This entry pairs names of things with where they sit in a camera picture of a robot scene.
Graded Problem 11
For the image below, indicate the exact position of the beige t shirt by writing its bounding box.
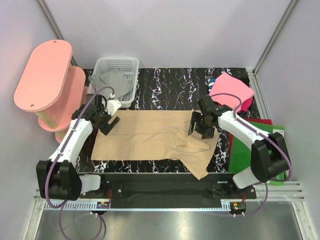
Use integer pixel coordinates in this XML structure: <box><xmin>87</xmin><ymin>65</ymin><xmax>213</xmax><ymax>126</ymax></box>
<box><xmin>91</xmin><ymin>110</ymin><xmax>219</xmax><ymax>180</ymax></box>

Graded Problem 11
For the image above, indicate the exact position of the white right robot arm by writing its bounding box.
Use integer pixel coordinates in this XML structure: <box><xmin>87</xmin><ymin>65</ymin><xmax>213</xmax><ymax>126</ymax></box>
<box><xmin>188</xmin><ymin>105</ymin><xmax>293</xmax><ymax>199</ymax></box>

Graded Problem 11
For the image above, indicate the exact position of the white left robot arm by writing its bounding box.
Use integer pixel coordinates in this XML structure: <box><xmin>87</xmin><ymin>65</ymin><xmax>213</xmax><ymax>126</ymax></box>
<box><xmin>36</xmin><ymin>99</ymin><xmax>121</xmax><ymax>201</ymax></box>

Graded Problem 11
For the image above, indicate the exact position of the red plastic folder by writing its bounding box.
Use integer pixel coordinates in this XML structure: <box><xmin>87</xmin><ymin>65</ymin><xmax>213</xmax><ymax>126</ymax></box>
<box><xmin>228</xmin><ymin>118</ymin><xmax>273</xmax><ymax>164</ymax></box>

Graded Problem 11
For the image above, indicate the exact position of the grey t shirt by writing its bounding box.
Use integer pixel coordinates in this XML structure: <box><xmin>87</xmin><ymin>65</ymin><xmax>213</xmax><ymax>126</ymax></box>
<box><xmin>88</xmin><ymin>68</ymin><xmax>133</xmax><ymax>100</ymax></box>

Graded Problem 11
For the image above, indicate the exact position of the blue white striped garment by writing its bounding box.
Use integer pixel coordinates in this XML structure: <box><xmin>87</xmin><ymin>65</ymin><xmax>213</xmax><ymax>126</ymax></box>
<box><xmin>207</xmin><ymin>78</ymin><xmax>216</xmax><ymax>92</ymax></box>

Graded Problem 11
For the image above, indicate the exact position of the pink folded t shirt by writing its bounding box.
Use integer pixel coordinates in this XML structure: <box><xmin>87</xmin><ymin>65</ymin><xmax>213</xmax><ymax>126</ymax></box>
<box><xmin>209</xmin><ymin>72</ymin><xmax>255</xmax><ymax>109</ymax></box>

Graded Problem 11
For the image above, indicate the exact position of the magenta garment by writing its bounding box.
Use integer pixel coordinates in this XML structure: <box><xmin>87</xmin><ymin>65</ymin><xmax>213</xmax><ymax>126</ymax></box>
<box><xmin>237</xmin><ymin>97</ymin><xmax>253</xmax><ymax>113</ymax></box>

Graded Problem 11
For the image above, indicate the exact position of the green plastic folder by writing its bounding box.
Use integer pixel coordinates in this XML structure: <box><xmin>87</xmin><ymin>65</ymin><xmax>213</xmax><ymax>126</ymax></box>
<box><xmin>222</xmin><ymin>119</ymin><xmax>290</xmax><ymax>189</ymax></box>

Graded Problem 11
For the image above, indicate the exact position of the white plastic basket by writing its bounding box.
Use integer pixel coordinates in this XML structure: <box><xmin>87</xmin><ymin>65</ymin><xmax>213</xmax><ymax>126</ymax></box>
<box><xmin>92</xmin><ymin>56</ymin><xmax>139</xmax><ymax>108</ymax></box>

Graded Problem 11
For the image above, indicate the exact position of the pink tiered shelf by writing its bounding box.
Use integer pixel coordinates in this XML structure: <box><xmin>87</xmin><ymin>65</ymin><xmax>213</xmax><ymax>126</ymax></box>
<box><xmin>13</xmin><ymin>39</ymin><xmax>88</xmax><ymax>143</ymax></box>

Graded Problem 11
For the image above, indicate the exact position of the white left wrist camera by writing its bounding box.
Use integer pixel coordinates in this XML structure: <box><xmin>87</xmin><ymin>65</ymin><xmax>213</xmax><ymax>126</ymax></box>
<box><xmin>104</xmin><ymin>99</ymin><xmax>122</xmax><ymax>117</ymax></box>

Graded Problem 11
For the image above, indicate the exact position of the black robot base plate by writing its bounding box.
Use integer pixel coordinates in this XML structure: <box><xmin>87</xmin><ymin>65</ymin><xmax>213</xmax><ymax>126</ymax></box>
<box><xmin>80</xmin><ymin>173</ymin><xmax>257</xmax><ymax>211</ymax></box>

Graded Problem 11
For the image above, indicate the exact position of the white slotted cable duct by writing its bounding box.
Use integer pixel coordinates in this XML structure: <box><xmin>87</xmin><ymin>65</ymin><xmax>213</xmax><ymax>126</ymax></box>
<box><xmin>44</xmin><ymin>201</ymin><xmax>111</xmax><ymax>210</ymax></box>

